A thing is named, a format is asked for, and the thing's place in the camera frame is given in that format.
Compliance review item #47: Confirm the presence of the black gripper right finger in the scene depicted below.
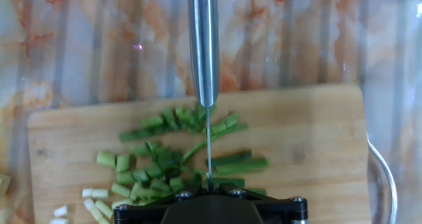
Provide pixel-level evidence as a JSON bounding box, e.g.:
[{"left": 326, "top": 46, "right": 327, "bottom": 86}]
[{"left": 212, "top": 182, "right": 310, "bottom": 224}]

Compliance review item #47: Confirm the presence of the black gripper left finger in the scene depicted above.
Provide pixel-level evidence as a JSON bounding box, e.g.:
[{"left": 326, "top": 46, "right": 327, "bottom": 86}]
[{"left": 113, "top": 183, "right": 210, "bottom": 224}]

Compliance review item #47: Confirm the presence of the bamboo cutting board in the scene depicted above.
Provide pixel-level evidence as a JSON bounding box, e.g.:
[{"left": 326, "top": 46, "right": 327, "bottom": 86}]
[{"left": 27, "top": 84, "right": 373, "bottom": 224}]

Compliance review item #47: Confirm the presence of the steel cleaver knife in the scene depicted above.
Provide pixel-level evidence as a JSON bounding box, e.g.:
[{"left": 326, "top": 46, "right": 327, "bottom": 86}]
[{"left": 187, "top": 0, "right": 221, "bottom": 185}]

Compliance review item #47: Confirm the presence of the clear glass dish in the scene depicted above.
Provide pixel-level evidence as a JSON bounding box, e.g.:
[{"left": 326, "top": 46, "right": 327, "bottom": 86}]
[{"left": 367, "top": 134, "right": 398, "bottom": 224}]

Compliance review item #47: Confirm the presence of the wooden peg rack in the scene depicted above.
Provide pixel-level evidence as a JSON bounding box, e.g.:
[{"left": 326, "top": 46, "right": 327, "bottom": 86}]
[{"left": 0, "top": 173, "right": 13, "bottom": 196}]

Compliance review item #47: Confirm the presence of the marble pattern table mat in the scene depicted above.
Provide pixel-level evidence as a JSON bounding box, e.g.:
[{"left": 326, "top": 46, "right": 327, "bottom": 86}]
[{"left": 0, "top": 0, "right": 422, "bottom": 224}]

